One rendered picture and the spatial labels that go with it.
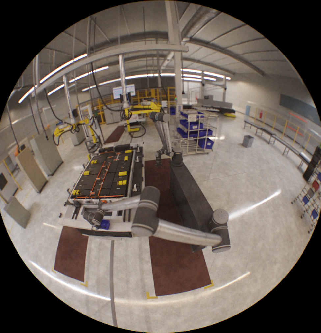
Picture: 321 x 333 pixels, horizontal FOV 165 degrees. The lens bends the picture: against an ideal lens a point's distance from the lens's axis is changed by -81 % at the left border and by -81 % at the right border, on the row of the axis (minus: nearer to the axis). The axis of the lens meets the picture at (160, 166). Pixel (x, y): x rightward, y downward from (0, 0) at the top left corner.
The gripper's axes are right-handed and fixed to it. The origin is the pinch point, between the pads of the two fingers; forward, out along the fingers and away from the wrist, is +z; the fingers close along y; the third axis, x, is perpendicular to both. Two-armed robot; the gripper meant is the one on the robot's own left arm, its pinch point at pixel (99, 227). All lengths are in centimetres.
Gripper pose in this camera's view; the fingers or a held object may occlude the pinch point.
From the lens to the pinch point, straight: 175.2
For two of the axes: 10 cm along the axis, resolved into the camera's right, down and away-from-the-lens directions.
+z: 0.5, 8.0, 6.0
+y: 0.5, -6.0, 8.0
